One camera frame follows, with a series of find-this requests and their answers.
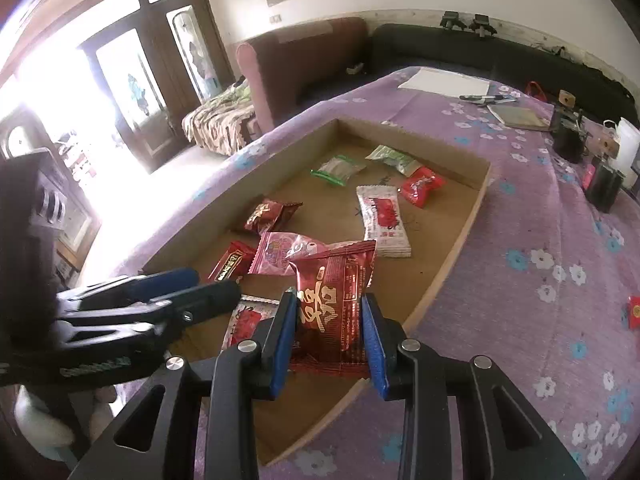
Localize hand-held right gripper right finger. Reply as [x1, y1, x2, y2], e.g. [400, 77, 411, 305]
[361, 292, 588, 480]

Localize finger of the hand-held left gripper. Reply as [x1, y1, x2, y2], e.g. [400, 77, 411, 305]
[64, 279, 244, 347]
[56, 266, 201, 312]

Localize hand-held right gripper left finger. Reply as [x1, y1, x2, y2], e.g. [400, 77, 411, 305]
[70, 287, 301, 480]

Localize white and red snack packet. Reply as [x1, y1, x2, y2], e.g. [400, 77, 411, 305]
[222, 295, 281, 352]
[355, 184, 413, 259]

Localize dark red yellow-print packet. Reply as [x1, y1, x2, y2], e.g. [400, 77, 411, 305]
[207, 240, 256, 284]

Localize large red snack packet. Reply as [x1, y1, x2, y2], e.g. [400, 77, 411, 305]
[286, 239, 377, 377]

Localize pink translucent snack packet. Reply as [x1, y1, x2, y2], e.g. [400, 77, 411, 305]
[248, 231, 332, 277]

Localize dark red snack packet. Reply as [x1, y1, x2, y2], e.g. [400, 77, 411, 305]
[244, 199, 304, 236]

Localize shallow cardboard box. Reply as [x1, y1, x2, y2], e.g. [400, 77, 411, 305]
[142, 117, 493, 468]

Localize bright red snack packet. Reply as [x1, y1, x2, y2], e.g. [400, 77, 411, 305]
[398, 165, 446, 209]

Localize clear green-striped snack packet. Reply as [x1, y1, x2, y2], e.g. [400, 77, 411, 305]
[309, 154, 366, 187]

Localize green snack packet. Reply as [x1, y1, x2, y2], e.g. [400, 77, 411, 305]
[365, 144, 424, 177]

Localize purple floral tablecloth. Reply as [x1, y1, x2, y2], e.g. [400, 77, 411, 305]
[80, 65, 640, 480]

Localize patterned sofa blanket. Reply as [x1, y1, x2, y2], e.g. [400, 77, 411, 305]
[180, 82, 262, 157]

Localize wooden glass door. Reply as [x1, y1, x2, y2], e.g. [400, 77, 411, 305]
[79, 0, 237, 172]

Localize brown sofa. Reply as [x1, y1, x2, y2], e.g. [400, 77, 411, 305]
[235, 16, 372, 134]

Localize grey notebook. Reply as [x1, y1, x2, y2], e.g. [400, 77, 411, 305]
[485, 102, 551, 132]

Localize black pens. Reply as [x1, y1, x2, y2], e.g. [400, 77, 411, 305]
[458, 92, 521, 107]

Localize white paper sheet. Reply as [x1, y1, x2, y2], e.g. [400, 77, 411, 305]
[398, 67, 494, 97]

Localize black jar with cork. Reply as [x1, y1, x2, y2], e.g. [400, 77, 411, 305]
[584, 134, 627, 214]
[552, 89, 589, 164]

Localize black sofa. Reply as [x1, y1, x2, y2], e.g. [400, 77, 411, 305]
[369, 22, 640, 127]

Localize white plastic jug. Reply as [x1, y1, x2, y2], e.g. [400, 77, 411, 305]
[612, 117, 640, 189]

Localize black wall clamps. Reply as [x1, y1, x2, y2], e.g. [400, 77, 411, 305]
[438, 9, 497, 39]

